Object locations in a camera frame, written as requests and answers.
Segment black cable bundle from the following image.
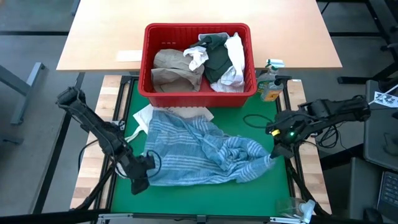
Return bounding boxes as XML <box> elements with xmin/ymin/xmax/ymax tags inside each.
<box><xmin>317</xmin><ymin>124</ymin><xmax>343</xmax><ymax>150</ymax></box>

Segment dark green garment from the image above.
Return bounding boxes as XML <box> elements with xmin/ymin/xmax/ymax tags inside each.
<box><xmin>190</xmin><ymin>34</ymin><xmax>233</xmax><ymax>84</ymax></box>

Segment white garment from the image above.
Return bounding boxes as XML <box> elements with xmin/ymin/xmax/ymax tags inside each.
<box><xmin>198</xmin><ymin>32</ymin><xmax>246</xmax><ymax>93</ymax></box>

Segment green work mat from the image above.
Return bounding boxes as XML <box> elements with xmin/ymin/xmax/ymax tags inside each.
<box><xmin>110</xmin><ymin>77</ymin><xmax>292</xmax><ymax>218</ymax></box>

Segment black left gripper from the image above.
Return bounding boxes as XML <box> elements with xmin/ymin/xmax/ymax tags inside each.
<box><xmin>123</xmin><ymin>154</ymin><xmax>155</xmax><ymax>195</ymax></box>

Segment grey metal desk leg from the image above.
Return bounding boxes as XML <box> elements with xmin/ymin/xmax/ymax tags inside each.
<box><xmin>0</xmin><ymin>62</ymin><xmax>47</xmax><ymax>126</ymax></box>

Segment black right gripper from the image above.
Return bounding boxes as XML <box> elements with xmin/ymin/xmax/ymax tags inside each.
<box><xmin>266</xmin><ymin>119</ymin><xmax>295</xmax><ymax>159</ymax></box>

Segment white patterned paper flag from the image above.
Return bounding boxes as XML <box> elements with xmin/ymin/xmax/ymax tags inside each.
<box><xmin>368</xmin><ymin>83</ymin><xmax>398</xmax><ymax>109</ymax></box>

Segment light wooden table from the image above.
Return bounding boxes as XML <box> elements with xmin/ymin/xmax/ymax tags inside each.
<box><xmin>56</xmin><ymin>0</ymin><xmax>343</xmax><ymax>72</ymax></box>

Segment blue white striped towel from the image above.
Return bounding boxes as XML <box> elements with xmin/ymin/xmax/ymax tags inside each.
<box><xmin>143</xmin><ymin>110</ymin><xmax>276</xmax><ymax>187</ymax></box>

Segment black keyboard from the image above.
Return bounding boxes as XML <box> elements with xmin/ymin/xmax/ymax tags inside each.
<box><xmin>376</xmin><ymin>170</ymin><xmax>398</xmax><ymax>215</ymax></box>

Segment small white cloth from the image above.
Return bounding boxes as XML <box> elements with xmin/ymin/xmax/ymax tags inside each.
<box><xmin>182</xmin><ymin>45</ymin><xmax>210</xmax><ymax>72</ymax></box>

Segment clear plastic spray bottle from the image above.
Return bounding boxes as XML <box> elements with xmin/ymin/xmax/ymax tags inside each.
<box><xmin>275</xmin><ymin>197</ymin><xmax>317</xmax><ymax>224</ymax></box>

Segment red plastic laundry bin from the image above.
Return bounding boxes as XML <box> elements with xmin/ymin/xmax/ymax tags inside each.
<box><xmin>137</xmin><ymin>22</ymin><xmax>258</xmax><ymax>108</ymax></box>

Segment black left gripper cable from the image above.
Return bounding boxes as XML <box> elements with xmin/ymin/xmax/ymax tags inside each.
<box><xmin>146</xmin><ymin>150</ymin><xmax>162</xmax><ymax>179</ymax></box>

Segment black aluminium frame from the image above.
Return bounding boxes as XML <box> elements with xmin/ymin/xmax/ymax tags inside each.
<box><xmin>72</xmin><ymin>74</ymin><xmax>332</xmax><ymax>224</ymax></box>

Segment beige trousers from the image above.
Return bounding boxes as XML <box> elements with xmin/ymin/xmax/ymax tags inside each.
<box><xmin>150</xmin><ymin>49</ymin><xmax>205</xmax><ymax>93</ymax></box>

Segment white paper label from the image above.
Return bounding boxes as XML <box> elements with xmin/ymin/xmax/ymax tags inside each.
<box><xmin>116</xmin><ymin>49</ymin><xmax>143</xmax><ymax>62</ymax></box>

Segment grey side desk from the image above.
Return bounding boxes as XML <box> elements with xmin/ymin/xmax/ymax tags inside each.
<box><xmin>363</xmin><ymin>79</ymin><xmax>398</xmax><ymax>172</ymax></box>

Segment white printed tote bag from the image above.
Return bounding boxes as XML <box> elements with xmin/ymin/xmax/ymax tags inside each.
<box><xmin>114</xmin><ymin>104</ymin><xmax>215</xmax><ymax>180</ymax></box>

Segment silver frame bracket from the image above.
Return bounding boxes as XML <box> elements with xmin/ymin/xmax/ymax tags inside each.
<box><xmin>269</xmin><ymin>216</ymin><xmax>305</xmax><ymax>224</ymax></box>
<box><xmin>97</xmin><ymin>213</ymin><xmax>135</xmax><ymax>224</ymax></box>

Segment black desk frame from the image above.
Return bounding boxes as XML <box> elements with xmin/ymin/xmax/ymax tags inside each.
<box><xmin>337</xmin><ymin>0</ymin><xmax>398</xmax><ymax>85</ymax></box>

